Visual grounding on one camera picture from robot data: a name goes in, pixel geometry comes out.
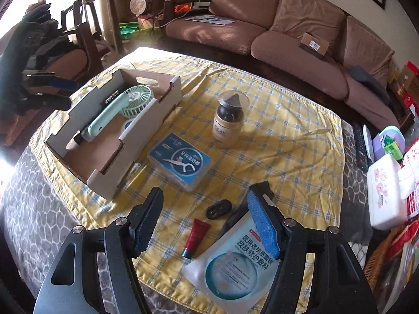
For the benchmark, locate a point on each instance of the dark wooden side table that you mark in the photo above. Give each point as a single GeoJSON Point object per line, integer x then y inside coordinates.
{"type": "Point", "coordinates": [199, 3]}

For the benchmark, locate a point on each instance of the small cardboard parcel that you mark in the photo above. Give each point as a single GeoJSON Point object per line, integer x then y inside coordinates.
{"type": "Point", "coordinates": [316, 43]}

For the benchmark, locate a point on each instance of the white round tin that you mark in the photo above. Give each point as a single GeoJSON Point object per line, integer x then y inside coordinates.
{"type": "Point", "coordinates": [128, 126]}

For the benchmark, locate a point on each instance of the blue floss pick box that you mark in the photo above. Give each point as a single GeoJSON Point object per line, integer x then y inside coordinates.
{"type": "Point", "coordinates": [180, 160]}

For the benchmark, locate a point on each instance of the round decorated tin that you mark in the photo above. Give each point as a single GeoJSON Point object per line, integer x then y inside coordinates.
{"type": "Point", "coordinates": [140, 5]}

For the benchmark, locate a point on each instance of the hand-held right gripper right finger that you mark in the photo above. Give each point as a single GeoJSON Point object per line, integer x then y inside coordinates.
{"type": "Point", "coordinates": [263, 225]}

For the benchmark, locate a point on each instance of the brown sofa back cushion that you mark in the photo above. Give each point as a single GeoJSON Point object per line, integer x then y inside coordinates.
{"type": "Point", "coordinates": [363, 42]}
{"type": "Point", "coordinates": [307, 9]}

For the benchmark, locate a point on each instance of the brown sofa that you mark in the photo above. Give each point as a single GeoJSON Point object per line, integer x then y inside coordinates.
{"type": "Point", "coordinates": [294, 55]}

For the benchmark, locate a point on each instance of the dark clothes pile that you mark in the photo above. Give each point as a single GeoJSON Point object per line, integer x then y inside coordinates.
{"type": "Point", "coordinates": [45, 32]}

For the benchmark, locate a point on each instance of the white blue printed paper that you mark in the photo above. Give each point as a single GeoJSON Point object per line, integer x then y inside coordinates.
{"type": "Point", "coordinates": [209, 20]}

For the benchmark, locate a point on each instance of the yellow plaid cloth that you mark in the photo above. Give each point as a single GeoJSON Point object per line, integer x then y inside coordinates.
{"type": "Point", "coordinates": [278, 153]}

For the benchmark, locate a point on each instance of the white blue face mask packet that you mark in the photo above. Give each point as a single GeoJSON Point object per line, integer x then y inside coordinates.
{"type": "Point", "coordinates": [229, 268]}

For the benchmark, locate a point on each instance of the white tissue pack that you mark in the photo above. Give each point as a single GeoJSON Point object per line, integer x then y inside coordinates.
{"type": "Point", "coordinates": [384, 193]}

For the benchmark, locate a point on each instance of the black sachet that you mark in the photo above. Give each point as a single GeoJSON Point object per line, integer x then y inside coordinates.
{"type": "Point", "coordinates": [234, 224]}

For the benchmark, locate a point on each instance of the black remote control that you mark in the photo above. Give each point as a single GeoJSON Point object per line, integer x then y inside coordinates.
{"type": "Point", "coordinates": [360, 147]}

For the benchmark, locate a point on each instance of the purple plastic container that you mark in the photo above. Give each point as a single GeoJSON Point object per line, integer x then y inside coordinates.
{"type": "Point", "coordinates": [388, 140]}

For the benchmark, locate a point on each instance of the cardboard carton red label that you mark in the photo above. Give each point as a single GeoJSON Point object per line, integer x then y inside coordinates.
{"type": "Point", "coordinates": [406, 85]}

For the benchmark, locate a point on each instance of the dark blue-grey cloth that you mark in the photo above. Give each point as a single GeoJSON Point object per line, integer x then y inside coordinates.
{"type": "Point", "coordinates": [366, 78]}

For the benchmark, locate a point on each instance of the white brown cardboard box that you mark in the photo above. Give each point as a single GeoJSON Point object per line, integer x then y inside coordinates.
{"type": "Point", "coordinates": [98, 152]}

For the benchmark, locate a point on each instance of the dark wooden chair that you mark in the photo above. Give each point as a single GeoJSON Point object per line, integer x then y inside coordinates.
{"type": "Point", "coordinates": [91, 39]}

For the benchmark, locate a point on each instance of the wicker basket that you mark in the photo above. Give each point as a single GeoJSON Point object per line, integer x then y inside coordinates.
{"type": "Point", "coordinates": [379, 261]}

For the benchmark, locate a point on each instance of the green bag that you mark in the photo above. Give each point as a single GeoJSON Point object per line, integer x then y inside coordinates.
{"type": "Point", "coordinates": [132, 30]}

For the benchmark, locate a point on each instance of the green handheld fan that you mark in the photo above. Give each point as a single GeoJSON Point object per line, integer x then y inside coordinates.
{"type": "Point", "coordinates": [108, 117]}

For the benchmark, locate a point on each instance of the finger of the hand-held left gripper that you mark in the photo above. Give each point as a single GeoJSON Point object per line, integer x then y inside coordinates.
{"type": "Point", "coordinates": [49, 101]}
{"type": "Point", "coordinates": [62, 81]}

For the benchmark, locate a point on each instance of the orange item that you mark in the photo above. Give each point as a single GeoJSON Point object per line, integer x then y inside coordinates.
{"type": "Point", "coordinates": [182, 8]}

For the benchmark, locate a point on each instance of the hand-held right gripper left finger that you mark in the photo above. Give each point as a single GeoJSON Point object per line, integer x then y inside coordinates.
{"type": "Point", "coordinates": [147, 225]}

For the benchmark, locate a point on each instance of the small black oval case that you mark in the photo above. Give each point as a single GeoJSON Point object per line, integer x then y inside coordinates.
{"type": "Point", "coordinates": [217, 209]}

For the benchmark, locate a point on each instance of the cream pump bottle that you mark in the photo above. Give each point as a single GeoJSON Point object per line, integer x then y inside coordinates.
{"type": "Point", "coordinates": [227, 127]}

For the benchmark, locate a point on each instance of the grey honeycomb pattern blanket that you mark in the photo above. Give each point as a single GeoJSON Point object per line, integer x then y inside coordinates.
{"type": "Point", "coordinates": [32, 202]}

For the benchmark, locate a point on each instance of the red tube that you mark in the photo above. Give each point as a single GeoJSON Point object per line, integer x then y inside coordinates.
{"type": "Point", "coordinates": [196, 235]}

